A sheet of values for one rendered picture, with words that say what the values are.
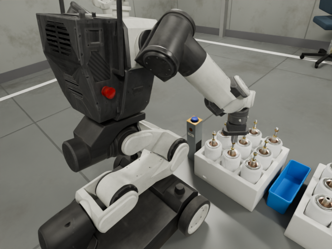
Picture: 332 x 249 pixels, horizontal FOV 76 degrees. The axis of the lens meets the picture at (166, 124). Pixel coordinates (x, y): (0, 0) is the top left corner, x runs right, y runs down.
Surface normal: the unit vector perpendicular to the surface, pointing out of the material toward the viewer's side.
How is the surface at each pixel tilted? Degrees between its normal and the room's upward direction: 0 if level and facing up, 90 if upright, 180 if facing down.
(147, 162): 5
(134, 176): 5
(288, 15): 90
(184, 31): 65
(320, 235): 90
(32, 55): 90
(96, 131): 34
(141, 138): 90
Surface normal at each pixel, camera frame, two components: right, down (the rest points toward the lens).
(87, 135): -0.45, -0.41
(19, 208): -0.07, -0.80
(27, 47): 0.71, 0.37
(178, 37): 0.58, -0.11
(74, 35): -0.65, 0.33
